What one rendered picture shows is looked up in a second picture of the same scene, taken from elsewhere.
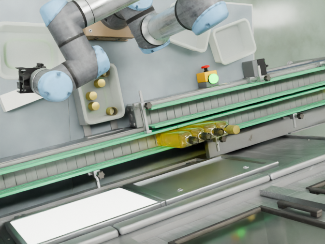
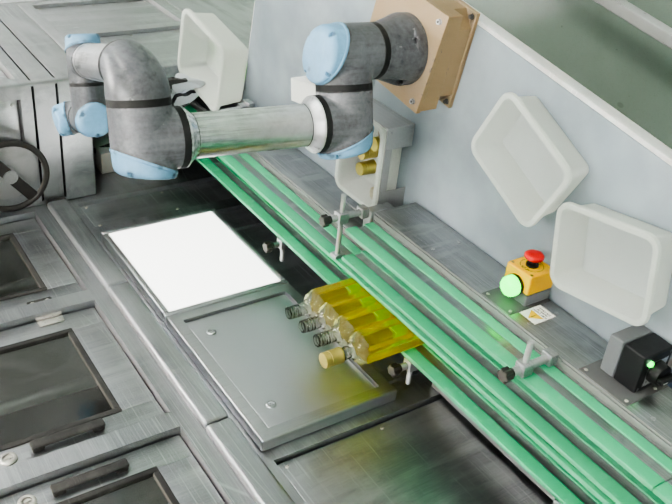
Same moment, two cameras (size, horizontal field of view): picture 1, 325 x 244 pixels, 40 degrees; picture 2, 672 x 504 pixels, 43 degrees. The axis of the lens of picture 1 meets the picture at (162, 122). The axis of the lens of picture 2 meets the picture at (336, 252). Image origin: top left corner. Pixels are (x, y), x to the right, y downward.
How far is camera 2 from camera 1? 234 cm
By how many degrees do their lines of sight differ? 79
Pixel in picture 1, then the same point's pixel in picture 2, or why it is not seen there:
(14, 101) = (299, 95)
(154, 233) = (104, 317)
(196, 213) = (127, 348)
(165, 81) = (480, 217)
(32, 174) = not seen: hidden behind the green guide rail
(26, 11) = not seen: outside the picture
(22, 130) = not seen: hidden behind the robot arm
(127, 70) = (436, 155)
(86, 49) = (74, 103)
